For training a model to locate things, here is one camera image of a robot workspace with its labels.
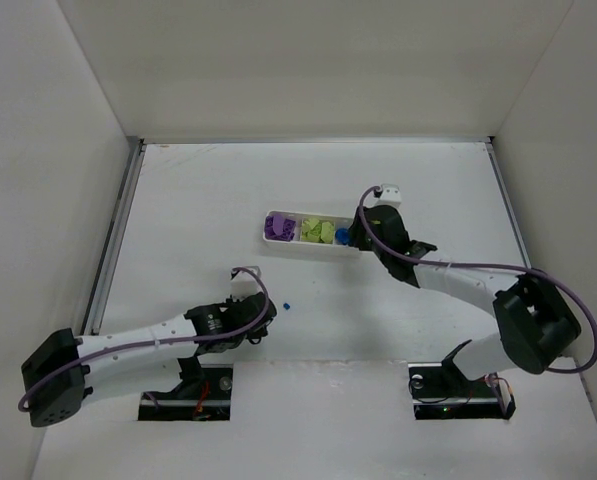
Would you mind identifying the green lego brick with step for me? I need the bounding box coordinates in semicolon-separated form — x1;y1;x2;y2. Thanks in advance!
302;217;321;231

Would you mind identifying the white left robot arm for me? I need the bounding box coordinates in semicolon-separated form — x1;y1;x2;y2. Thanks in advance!
18;292;277;428

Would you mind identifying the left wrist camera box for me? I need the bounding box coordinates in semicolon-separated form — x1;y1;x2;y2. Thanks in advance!
229;266;262;301

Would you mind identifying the purple lego brick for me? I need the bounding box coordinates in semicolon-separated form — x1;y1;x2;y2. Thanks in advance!
264;215;276;239

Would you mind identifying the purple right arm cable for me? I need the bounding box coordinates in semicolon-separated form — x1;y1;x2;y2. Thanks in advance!
355;185;597;375

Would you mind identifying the green curved lego with studs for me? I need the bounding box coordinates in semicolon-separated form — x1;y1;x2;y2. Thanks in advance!
320;221;335;244

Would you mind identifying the blue arch lego piece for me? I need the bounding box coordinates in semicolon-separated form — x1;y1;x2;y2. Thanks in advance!
334;228;350;246

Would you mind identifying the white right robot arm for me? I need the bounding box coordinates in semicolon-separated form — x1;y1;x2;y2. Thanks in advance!
349;205;582;380

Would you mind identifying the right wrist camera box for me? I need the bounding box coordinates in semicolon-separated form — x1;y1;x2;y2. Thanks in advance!
373;183;402;209

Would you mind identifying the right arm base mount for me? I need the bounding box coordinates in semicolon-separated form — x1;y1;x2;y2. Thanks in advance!
407;341;516;421

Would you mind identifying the green curved lego piece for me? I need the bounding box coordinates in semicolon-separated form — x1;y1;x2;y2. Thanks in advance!
310;226;328;243

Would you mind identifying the purple oval lego piece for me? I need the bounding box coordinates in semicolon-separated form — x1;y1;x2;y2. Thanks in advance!
273;213;285;239

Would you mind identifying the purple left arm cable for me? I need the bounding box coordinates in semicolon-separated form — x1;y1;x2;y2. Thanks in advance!
17;267;272;414

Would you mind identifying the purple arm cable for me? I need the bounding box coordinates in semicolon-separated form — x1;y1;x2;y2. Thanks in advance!
355;185;597;375
17;267;272;414

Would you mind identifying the purple lego plate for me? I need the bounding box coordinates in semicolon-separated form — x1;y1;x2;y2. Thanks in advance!
279;219;296;242

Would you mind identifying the green square lego brick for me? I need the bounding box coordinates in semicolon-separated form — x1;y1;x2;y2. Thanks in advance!
301;227;316;243

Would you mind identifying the white divided sorting tray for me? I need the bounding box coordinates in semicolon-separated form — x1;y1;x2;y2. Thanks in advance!
262;210;361;259

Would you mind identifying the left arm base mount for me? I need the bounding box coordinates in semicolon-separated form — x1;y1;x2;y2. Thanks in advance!
137;357;234;422

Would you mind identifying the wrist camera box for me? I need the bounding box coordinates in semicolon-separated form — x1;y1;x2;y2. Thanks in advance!
229;266;262;301
373;183;402;209

